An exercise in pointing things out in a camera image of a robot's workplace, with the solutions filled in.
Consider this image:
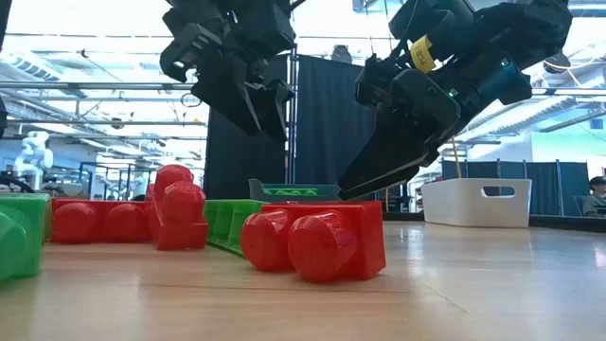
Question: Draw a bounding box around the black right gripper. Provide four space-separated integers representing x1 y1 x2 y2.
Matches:
336 54 463 201

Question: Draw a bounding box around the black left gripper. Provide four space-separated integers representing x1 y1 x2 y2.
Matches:
191 7 297 142

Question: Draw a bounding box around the long green building block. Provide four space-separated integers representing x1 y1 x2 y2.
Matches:
202 197 269 260
261 187 319 198

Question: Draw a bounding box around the red two-stud block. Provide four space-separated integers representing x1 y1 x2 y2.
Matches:
239 200 388 284
149 163 210 252

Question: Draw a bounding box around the long red building block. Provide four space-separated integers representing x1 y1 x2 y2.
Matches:
49 197 155 245

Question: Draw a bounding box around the green two-stud block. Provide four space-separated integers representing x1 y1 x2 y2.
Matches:
0 192 52 284

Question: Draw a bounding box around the black equipment rack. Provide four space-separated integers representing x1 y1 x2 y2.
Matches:
377 179 409 213

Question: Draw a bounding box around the teal plastic bin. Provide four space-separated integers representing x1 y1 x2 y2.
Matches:
248 178 343 204

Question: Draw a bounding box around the black folding partition screen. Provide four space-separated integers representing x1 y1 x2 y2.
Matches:
202 51 380 203

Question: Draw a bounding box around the white plastic bin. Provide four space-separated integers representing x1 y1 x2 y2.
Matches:
419 177 533 229

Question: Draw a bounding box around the dark blue room divider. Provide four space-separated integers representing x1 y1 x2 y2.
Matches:
440 158 594 218

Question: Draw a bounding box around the person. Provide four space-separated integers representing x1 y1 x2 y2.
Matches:
581 175 606 218

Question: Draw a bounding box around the white humanoid robot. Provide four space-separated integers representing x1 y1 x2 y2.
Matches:
12 131 55 191

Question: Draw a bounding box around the yellow hanging cable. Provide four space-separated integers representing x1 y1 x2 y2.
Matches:
451 135 463 180

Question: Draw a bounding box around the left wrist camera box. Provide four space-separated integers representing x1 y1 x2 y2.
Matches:
159 22 224 82

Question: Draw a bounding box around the black cable with yellow label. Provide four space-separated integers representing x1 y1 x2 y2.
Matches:
395 0 439 76

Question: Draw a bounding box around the black ceiling cable reel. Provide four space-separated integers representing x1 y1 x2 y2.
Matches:
544 52 573 76

